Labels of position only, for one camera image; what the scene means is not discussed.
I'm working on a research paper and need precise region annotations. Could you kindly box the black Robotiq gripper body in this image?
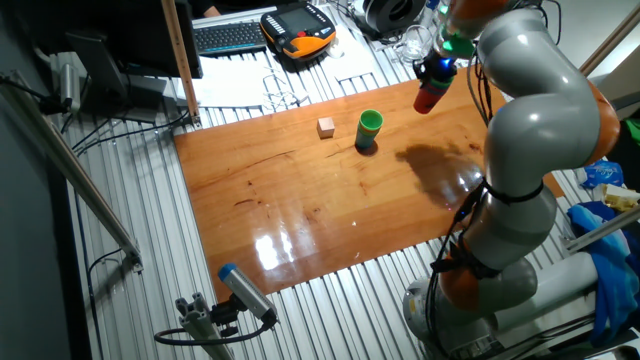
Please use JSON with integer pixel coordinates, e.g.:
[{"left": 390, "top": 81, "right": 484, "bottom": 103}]
[{"left": 413, "top": 49, "right": 459, "bottom": 91}]

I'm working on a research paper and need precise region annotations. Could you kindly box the red plastic cup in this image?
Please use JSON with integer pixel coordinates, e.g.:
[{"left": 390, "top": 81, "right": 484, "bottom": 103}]
[{"left": 412, "top": 89, "right": 445, "bottom": 116}]

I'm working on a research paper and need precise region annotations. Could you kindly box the clear glass beaker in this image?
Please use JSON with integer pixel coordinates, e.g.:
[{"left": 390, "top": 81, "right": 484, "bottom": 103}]
[{"left": 398, "top": 24, "right": 433, "bottom": 65}]

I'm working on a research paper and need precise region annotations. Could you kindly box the black round spool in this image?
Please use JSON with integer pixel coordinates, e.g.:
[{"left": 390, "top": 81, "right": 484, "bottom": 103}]
[{"left": 349, "top": 0, "right": 427, "bottom": 36}]

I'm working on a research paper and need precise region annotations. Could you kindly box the orange and black teach pendant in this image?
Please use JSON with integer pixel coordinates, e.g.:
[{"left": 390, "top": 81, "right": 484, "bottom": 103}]
[{"left": 259, "top": 1, "right": 337, "bottom": 61}]

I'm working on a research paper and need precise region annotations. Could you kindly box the blue tissue pack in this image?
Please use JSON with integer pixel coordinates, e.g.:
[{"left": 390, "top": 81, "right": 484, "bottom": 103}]
[{"left": 579, "top": 160, "right": 625, "bottom": 190}]

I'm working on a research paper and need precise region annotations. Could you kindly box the black computer keyboard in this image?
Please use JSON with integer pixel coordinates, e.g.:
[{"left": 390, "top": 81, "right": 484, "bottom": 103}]
[{"left": 192, "top": 19, "right": 269, "bottom": 57}]

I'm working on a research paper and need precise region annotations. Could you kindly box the black chair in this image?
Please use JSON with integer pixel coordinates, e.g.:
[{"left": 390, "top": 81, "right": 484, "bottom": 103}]
[{"left": 607, "top": 89, "right": 640, "bottom": 176}]

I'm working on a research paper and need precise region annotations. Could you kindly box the white paper sheet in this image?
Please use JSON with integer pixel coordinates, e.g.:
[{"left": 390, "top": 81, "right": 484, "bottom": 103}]
[{"left": 192, "top": 53, "right": 281, "bottom": 109}]

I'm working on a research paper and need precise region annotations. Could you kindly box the yellow white snack bag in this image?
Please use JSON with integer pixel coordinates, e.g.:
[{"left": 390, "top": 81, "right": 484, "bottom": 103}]
[{"left": 592, "top": 182, "right": 640, "bottom": 214}]

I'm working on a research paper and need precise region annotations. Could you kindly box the blue cloth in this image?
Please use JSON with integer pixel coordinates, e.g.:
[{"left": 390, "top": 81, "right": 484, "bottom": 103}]
[{"left": 567, "top": 199, "right": 640, "bottom": 346}]

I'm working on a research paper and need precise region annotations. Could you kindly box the black computer monitor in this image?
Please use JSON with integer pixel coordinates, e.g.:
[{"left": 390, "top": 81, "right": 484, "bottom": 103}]
[{"left": 112, "top": 0, "right": 204, "bottom": 80}]

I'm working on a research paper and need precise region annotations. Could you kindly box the grey monitor stand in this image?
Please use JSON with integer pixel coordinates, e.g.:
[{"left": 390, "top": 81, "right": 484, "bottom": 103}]
[{"left": 64, "top": 29, "right": 169, "bottom": 125}]

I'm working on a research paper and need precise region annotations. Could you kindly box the short aluminium profile stand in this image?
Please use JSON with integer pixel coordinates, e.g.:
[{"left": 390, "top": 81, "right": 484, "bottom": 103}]
[{"left": 174, "top": 292, "right": 236, "bottom": 360}]

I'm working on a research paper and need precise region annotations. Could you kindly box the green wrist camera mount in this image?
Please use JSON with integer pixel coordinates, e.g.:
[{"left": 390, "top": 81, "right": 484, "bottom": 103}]
[{"left": 434, "top": 2, "right": 477, "bottom": 60}]

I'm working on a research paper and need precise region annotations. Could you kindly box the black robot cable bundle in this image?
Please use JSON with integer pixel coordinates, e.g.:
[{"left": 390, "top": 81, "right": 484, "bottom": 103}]
[{"left": 422, "top": 0, "right": 564, "bottom": 360}]

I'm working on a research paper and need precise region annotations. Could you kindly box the white charger cable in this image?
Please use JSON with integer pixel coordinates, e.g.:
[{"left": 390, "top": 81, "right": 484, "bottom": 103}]
[{"left": 260, "top": 67, "right": 312, "bottom": 112}]

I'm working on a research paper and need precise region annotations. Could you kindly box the aluminium frame post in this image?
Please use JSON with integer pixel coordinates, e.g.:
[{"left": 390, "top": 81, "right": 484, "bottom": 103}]
[{"left": 579, "top": 3, "right": 640, "bottom": 77}]

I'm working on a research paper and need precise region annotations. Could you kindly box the copper coloured frame post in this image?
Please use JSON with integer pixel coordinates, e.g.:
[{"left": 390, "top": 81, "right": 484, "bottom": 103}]
[{"left": 159, "top": 0, "right": 202, "bottom": 127}]

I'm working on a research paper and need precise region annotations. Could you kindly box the silver camera with blue end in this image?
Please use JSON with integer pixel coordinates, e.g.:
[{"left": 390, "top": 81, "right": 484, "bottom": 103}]
[{"left": 217, "top": 262, "right": 279, "bottom": 326}]

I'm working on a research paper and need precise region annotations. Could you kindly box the black camera ball mount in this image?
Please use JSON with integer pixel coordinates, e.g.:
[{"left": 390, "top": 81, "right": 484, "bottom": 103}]
[{"left": 209, "top": 294, "right": 241, "bottom": 339}]

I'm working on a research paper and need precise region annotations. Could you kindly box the black camera cable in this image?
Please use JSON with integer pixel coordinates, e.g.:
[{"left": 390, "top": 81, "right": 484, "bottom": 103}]
[{"left": 153, "top": 319, "right": 276, "bottom": 347}]

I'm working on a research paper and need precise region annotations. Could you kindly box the silver cylindrical camera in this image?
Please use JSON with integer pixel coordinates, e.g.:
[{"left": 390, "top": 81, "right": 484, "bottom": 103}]
[{"left": 58, "top": 62, "right": 82, "bottom": 115}]

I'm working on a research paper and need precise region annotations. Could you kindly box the long aluminium frame rail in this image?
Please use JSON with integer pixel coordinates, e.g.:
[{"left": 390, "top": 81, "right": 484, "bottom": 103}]
[{"left": 0, "top": 69, "right": 145, "bottom": 274}]

